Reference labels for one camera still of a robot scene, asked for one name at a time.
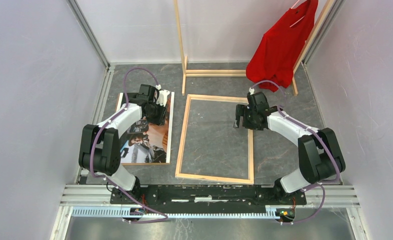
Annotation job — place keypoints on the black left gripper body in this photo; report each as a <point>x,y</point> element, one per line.
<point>157,113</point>

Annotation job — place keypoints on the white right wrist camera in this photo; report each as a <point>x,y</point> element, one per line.
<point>251,91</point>

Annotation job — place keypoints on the red t-shirt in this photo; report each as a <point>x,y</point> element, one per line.
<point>281,45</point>

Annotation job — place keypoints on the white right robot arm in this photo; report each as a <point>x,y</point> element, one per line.
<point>320,159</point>

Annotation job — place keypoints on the wooden clothes rack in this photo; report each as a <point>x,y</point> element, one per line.
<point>326,11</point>

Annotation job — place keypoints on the brown backing board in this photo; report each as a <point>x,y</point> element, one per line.
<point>143,163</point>

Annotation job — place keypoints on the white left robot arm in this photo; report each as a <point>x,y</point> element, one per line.
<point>100,147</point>

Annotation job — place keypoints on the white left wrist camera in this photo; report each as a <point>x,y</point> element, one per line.
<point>162,96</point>

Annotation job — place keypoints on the aluminium rail with cable comb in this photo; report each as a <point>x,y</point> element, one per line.
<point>106,201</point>

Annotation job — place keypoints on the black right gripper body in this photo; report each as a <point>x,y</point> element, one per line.
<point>249,121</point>

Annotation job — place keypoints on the white wooden picture frame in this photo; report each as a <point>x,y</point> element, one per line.
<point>250,141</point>

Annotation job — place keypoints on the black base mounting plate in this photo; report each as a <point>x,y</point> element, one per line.
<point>215,199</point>

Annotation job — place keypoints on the printed photo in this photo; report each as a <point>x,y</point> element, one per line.
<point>150,139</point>

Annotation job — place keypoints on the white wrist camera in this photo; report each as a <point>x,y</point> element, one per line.
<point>251,91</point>
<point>162,96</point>

